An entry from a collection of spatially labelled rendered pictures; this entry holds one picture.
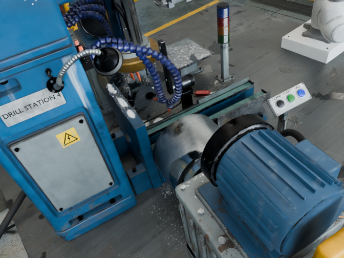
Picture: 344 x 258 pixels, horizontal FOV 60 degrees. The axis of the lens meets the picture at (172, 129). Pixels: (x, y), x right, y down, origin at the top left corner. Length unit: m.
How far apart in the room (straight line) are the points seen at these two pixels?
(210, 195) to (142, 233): 0.47
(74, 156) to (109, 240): 0.38
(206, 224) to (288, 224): 0.24
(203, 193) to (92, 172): 0.40
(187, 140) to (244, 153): 0.32
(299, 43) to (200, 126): 1.15
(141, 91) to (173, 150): 0.53
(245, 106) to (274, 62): 0.59
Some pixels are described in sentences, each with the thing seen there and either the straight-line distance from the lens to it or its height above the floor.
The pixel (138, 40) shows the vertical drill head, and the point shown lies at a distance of 0.97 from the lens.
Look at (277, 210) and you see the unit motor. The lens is 0.54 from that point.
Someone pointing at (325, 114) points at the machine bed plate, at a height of 0.80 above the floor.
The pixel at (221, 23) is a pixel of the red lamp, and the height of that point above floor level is 1.14.
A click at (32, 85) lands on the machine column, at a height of 1.43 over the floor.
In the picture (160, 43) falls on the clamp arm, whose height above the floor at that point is 1.25.
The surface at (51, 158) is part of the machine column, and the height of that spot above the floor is 1.21.
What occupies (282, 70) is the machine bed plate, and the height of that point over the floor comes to 0.80.
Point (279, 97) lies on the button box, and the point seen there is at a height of 1.08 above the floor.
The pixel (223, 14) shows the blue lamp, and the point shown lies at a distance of 1.53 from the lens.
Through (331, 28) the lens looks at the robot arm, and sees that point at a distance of 1.68.
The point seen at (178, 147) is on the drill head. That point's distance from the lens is 0.88.
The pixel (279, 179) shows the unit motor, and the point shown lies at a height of 1.35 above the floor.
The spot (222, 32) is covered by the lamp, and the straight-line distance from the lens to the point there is 1.57.
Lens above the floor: 1.79
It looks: 43 degrees down
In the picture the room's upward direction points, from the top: 11 degrees counter-clockwise
